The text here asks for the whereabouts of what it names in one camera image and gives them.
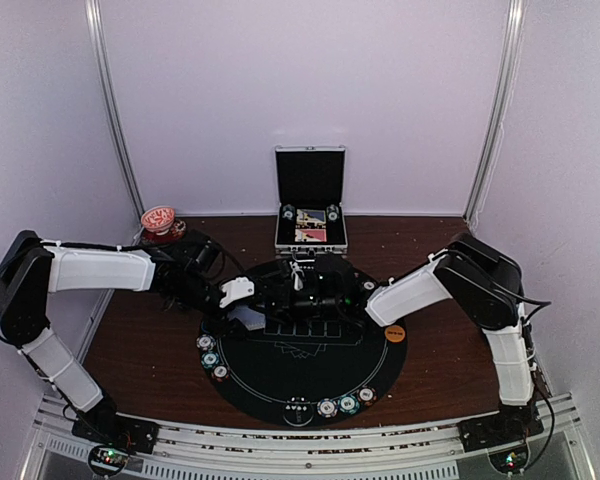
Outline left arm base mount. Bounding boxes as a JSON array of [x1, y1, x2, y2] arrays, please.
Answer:
[[60, 390, 159, 454]]

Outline aluminium poker case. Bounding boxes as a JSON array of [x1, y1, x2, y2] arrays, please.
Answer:
[[274, 146, 348, 256]]

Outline grey blue card deck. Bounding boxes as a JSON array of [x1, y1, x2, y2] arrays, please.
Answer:
[[228, 305, 266, 331]]

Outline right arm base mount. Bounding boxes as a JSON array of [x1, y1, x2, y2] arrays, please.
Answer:
[[457, 399, 544, 452]]

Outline orange chips seat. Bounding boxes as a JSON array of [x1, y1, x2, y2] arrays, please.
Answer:
[[363, 281, 377, 292], [356, 386, 377, 406], [211, 365, 230, 382]]

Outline red card box in case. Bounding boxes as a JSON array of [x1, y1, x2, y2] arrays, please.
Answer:
[[295, 229, 327, 243]]

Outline green chips front seat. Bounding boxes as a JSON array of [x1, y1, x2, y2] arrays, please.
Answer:
[[337, 395, 360, 415]]

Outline clear round dealer button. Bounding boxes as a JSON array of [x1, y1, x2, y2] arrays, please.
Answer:
[[283, 396, 315, 428]]

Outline blue white chips front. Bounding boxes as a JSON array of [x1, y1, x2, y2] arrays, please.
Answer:
[[316, 398, 338, 418]]

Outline chip stack in case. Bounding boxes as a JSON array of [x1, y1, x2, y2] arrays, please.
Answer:
[[281, 204, 296, 221], [326, 205, 340, 222]]

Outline blue white chips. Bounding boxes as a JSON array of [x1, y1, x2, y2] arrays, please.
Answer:
[[316, 398, 338, 418], [196, 334, 216, 352]]

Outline orange big blind button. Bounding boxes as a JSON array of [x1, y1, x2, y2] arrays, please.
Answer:
[[384, 324, 406, 344]]

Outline green chips seat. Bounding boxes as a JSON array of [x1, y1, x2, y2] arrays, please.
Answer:
[[201, 351, 219, 369], [337, 395, 360, 415]]

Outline round black poker mat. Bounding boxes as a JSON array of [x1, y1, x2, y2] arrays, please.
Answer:
[[198, 257, 409, 429]]

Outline orange chips front seat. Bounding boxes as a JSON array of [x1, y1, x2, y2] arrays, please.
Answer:
[[356, 386, 377, 406]]

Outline aluminium front rail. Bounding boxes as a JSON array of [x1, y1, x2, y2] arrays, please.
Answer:
[[16, 394, 600, 479]]

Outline blue card box in case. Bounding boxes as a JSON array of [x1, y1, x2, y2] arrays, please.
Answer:
[[296, 209, 326, 226]]

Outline left chip stack in case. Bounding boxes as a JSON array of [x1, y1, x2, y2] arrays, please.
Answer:
[[281, 204, 296, 221]]

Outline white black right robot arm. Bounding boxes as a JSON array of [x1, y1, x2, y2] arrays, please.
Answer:
[[257, 233, 550, 442]]

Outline right chip stack in case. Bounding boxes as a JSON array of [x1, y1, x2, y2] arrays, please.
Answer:
[[326, 205, 340, 222]]

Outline red white patterned bowl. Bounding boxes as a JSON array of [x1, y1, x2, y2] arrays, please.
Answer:
[[141, 206, 176, 235]]

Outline red floral plate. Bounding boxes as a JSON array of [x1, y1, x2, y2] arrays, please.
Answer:
[[140, 218, 187, 245]]

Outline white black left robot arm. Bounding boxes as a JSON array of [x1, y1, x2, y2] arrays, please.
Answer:
[[0, 230, 266, 444]]

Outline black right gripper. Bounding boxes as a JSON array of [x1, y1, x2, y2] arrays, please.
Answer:
[[251, 280, 343, 329]]

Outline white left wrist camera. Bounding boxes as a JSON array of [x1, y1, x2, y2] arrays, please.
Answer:
[[219, 277, 255, 308]]

